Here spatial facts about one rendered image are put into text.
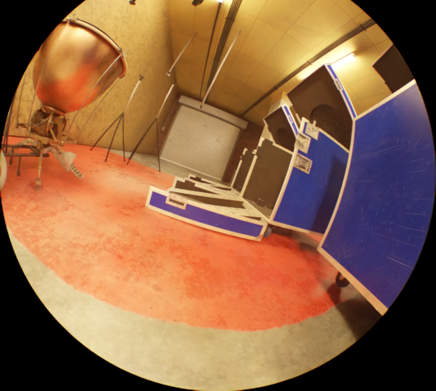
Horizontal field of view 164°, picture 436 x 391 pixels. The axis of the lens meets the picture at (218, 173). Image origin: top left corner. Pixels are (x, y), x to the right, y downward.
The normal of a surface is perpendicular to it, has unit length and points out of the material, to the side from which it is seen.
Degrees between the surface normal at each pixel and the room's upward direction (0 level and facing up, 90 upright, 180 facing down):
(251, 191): 90
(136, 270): 0
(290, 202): 90
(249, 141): 90
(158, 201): 90
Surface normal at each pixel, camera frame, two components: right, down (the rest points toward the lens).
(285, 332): 0.36, -0.93
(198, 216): 0.10, 0.05
